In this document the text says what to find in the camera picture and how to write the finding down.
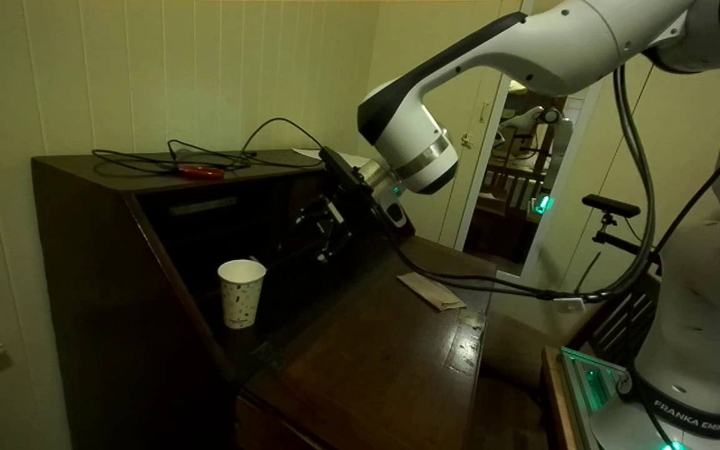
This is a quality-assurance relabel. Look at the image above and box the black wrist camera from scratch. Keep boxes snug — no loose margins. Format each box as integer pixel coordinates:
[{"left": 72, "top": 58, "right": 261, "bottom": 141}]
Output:
[{"left": 319, "top": 146, "right": 417, "bottom": 243}]

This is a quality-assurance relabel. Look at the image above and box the white framed wall mirror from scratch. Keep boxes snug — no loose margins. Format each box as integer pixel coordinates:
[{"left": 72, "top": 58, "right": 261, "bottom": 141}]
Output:
[{"left": 456, "top": 73, "right": 599, "bottom": 282}]

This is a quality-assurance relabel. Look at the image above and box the folded beige paper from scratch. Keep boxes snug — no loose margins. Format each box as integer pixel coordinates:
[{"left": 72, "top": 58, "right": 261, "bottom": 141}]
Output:
[{"left": 395, "top": 269, "right": 470, "bottom": 314}]

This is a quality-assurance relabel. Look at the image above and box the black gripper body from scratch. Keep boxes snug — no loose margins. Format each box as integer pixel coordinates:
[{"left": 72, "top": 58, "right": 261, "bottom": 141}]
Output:
[{"left": 319, "top": 174, "right": 382, "bottom": 244}]

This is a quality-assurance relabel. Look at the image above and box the small red object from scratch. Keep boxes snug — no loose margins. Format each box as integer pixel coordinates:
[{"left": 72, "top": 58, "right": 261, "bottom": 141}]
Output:
[{"left": 179, "top": 163, "right": 227, "bottom": 182}]

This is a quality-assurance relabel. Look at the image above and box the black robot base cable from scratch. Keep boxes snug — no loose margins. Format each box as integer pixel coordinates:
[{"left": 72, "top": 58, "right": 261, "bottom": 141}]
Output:
[{"left": 652, "top": 123, "right": 720, "bottom": 264}]

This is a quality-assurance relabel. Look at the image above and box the dark slatted wooden chair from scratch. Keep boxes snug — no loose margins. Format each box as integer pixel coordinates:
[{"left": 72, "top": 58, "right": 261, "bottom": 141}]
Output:
[{"left": 571, "top": 268, "right": 664, "bottom": 364}]

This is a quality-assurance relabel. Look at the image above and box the white dotted paper cup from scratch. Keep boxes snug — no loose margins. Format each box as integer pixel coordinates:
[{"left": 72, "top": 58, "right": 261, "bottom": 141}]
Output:
[{"left": 215, "top": 258, "right": 271, "bottom": 333}]

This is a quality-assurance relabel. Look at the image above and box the light wooden robot stand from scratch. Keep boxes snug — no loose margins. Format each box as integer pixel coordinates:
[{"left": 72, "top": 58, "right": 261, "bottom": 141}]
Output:
[{"left": 537, "top": 343, "right": 586, "bottom": 450}]

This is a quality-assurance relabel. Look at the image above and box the dark wooden secretary desk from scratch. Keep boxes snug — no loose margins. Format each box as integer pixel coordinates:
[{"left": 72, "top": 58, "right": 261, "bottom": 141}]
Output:
[{"left": 31, "top": 147, "right": 500, "bottom": 450}]

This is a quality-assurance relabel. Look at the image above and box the black wrist cable bundle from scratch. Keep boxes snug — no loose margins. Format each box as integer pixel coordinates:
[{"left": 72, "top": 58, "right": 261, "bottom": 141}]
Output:
[{"left": 390, "top": 62, "right": 666, "bottom": 306}]

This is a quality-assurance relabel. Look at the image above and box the black camera on stand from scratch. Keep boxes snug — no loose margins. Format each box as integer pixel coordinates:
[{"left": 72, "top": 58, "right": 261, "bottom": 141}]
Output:
[{"left": 580, "top": 191, "right": 661, "bottom": 264}]

